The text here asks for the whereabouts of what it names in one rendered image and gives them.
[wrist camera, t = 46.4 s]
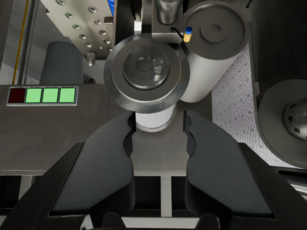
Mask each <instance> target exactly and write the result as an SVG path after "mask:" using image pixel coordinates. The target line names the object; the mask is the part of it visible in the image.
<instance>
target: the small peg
mask: <svg viewBox="0 0 307 230"><path fill-rule="evenodd" d="M162 63H163V62H162V60H161V59H160V58H155V59H154V60H153V72H154V73H155V74H160V73H161V72H162Z"/></svg>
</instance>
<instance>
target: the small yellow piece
mask: <svg viewBox="0 0 307 230"><path fill-rule="evenodd" d="M171 29H173V30H175V31H176V32H177V33H178V35H179V36H180V37H181V38H182V39H183V40H184V41H185V42H189V41H190V38H191V34H192V28H191V27H190V26H188V27H187V28H186V30H185V34H184V37H183V36H182V35H181V34H180V32H179V31H178V30H177V29H176V28H175V27H171Z"/></svg>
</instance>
